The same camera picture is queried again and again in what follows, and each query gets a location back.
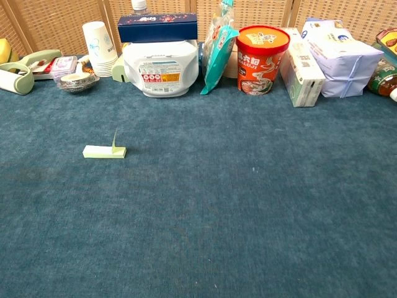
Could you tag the clear purple small box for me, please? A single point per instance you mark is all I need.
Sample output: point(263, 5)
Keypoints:
point(63, 65)

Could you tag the white plastic tub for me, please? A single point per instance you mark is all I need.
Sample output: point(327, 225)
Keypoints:
point(161, 59)

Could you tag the pale green plastic stand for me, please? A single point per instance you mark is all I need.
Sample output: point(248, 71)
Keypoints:
point(118, 73)

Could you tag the navy blue long box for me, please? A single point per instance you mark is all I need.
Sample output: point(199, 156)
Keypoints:
point(155, 29)

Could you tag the red instant noodle cup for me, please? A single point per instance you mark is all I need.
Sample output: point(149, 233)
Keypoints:
point(260, 62)

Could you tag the teal clear product bag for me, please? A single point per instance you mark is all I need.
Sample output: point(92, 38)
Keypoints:
point(217, 52)

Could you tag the tan round container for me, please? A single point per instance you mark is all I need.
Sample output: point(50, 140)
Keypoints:
point(231, 65)

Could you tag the green white lint roller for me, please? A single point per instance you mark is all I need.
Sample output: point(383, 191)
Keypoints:
point(15, 82)

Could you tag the green sticky note pad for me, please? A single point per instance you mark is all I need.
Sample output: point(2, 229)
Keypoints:
point(99, 152)

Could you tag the white blue tissue pack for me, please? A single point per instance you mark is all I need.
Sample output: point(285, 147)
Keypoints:
point(341, 59)

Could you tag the white paper cup stack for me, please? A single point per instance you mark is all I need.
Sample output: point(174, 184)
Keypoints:
point(99, 46)

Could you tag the clear water bottle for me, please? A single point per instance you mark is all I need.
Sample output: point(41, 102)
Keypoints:
point(138, 6)

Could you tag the red white small carton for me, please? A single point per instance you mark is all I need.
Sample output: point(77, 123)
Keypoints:
point(43, 69)

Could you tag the yellow sponge block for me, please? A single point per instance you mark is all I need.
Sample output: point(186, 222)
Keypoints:
point(4, 49)

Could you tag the teal table cloth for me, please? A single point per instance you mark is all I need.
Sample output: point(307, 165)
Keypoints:
point(198, 201)

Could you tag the white long carton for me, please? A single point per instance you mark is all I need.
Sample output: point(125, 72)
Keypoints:
point(302, 74)

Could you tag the small brown packet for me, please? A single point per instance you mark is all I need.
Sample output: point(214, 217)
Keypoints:
point(88, 70)

